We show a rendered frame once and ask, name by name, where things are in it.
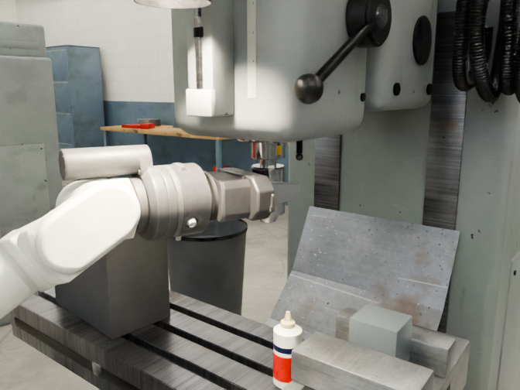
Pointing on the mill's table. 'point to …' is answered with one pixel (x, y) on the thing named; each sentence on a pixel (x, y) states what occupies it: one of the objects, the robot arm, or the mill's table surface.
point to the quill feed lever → (309, 90)
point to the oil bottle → (286, 332)
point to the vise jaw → (354, 367)
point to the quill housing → (279, 73)
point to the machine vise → (421, 354)
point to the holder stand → (121, 288)
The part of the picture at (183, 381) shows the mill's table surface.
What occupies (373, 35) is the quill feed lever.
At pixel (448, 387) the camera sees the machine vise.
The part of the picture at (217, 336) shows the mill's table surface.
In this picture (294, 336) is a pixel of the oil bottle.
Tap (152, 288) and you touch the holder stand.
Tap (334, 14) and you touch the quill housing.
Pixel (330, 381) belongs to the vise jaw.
